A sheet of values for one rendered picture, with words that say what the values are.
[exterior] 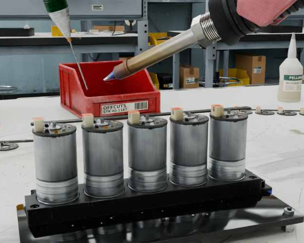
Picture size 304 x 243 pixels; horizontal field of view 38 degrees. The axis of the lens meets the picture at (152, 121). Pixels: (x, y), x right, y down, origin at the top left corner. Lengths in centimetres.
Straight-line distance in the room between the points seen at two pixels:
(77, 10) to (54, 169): 230
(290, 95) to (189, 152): 42
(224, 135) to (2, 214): 15
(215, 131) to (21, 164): 18
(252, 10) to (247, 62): 479
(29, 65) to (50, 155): 442
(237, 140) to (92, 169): 9
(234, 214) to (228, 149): 4
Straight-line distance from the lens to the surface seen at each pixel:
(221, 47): 289
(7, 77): 468
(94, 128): 26
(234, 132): 29
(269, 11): 20
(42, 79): 469
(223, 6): 21
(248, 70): 498
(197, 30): 22
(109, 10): 257
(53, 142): 25
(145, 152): 27
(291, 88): 68
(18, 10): 252
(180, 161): 28
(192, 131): 27
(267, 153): 43
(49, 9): 23
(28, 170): 38
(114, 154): 26
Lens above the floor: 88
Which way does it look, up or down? 14 degrees down
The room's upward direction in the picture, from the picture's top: straight up
